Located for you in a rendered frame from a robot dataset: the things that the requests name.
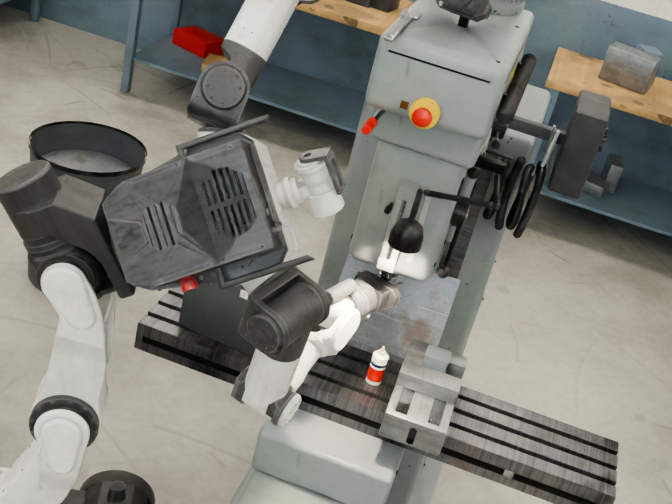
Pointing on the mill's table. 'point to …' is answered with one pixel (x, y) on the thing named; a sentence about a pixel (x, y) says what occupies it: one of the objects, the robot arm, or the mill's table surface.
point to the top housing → (449, 67)
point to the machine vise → (420, 407)
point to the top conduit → (516, 89)
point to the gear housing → (428, 140)
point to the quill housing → (385, 183)
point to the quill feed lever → (454, 235)
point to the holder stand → (217, 314)
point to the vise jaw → (429, 382)
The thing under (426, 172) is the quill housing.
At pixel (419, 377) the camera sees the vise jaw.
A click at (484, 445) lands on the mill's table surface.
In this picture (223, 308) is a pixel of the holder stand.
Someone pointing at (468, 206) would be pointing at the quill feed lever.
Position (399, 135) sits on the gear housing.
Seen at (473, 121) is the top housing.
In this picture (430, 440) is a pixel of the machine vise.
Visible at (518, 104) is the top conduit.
